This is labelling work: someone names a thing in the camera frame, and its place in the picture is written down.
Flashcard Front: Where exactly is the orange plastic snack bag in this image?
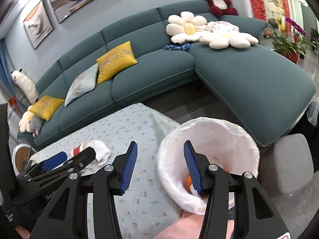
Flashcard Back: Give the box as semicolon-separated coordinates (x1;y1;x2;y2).
184;163;230;197

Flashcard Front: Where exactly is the red white cup right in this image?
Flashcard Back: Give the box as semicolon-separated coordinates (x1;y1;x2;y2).
71;141;88;157

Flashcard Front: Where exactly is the white glove right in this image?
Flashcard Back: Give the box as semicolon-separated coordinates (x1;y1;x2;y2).
88;140;111;167

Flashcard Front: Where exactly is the white round side table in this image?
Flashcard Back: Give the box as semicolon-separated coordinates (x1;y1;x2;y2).
12;144;37;176

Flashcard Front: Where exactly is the grey mouse plush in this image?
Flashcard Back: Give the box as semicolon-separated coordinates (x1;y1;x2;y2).
28;116;44;138

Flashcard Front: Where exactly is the yellow cushion left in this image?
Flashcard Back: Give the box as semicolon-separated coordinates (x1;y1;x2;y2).
28;95;65;121

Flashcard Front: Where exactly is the yellow cushion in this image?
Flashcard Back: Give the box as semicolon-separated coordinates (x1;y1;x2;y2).
28;95;65;121
96;41;138;85

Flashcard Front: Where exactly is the grey ottoman stool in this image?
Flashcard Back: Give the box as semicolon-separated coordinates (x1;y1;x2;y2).
260;133;314;196

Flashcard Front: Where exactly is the pink fluffy fabric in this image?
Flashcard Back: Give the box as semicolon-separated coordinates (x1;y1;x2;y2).
151;212;235;239

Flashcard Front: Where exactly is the red curtain tie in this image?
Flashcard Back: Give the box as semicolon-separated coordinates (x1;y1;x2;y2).
8;96;21;113

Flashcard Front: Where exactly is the light blue cushion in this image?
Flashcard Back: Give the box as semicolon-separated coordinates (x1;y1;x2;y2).
64;63;98;107

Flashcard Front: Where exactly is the white long plush toy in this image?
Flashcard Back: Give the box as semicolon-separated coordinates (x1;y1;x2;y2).
10;69;39;104

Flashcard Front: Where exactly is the floral light blue tablecloth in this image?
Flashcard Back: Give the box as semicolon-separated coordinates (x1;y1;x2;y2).
31;103;180;238

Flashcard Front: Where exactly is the blue curtain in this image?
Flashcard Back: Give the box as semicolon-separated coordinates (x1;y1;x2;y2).
1;39;27;114

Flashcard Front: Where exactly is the yellow cushion right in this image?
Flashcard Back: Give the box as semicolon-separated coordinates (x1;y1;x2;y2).
96;41;138;85

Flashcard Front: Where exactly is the dark green sectional sofa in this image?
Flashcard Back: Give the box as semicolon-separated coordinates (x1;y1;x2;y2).
17;0;316;150

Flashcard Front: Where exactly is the blue patterned cloth on sofa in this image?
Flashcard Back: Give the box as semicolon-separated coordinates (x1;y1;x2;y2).
164;43;191;51

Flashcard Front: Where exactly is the white flower pillow right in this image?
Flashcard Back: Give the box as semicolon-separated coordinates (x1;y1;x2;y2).
165;11;208;44

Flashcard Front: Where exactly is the potted plant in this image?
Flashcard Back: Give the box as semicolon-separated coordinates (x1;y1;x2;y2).
270;17;311;64

